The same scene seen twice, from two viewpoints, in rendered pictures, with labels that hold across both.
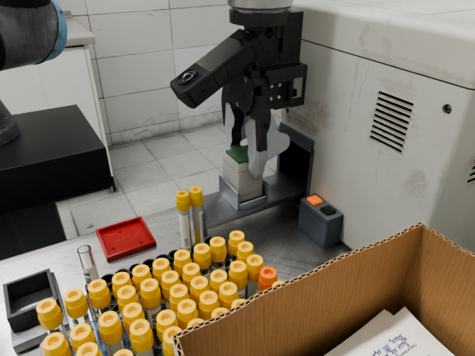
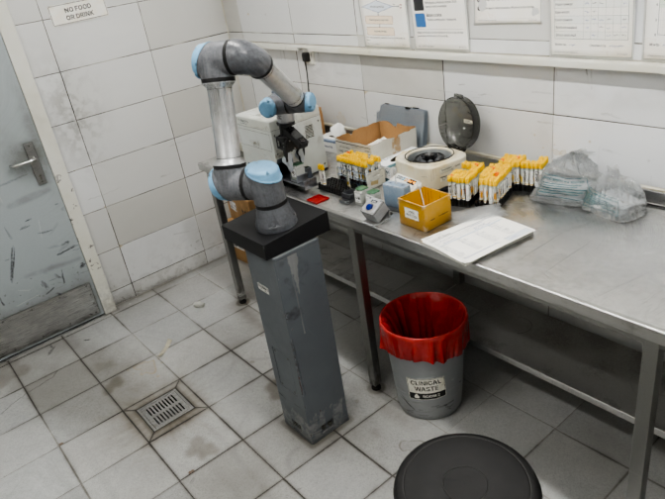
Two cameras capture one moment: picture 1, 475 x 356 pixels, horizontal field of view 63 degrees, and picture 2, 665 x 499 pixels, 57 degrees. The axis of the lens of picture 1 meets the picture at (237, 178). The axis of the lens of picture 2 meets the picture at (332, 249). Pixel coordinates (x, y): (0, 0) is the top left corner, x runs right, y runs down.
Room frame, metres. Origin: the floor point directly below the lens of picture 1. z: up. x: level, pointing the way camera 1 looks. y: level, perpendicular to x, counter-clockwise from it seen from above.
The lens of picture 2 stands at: (0.64, 2.48, 1.83)
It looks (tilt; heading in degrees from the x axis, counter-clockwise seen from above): 27 degrees down; 264
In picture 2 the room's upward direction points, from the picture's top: 9 degrees counter-clockwise
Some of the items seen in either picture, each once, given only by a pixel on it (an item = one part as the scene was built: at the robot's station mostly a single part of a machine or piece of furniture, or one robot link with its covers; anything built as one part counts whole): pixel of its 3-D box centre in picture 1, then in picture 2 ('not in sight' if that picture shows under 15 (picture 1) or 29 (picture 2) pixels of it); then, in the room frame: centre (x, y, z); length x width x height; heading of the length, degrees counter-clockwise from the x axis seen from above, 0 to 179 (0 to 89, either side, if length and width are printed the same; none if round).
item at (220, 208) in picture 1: (256, 189); (296, 177); (0.48, -0.03, 0.92); 0.21 x 0.07 x 0.05; 119
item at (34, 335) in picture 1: (34, 302); (350, 195); (0.30, 0.23, 0.89); 0.09 x 0.05 x 0.04; 32
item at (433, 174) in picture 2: not in sight; (427, 168); (-0.03, 0.22, 0.94); 0.30 x 0.24 x 0.12; 20
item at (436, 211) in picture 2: not in sight; (425, 209); (0.09, 0.56, 0.93); 0.13 x 0.13 x 0.10; 27
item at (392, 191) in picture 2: not in sight; (397, 196); (0.15, 0.40, 0.92); 0.10 x 0.07 x 0.10; 126
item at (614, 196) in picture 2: not in sight; (616, 190); (-0.51, 0.76, 0.94); 0.20 x 0.17 x 0.14; 101
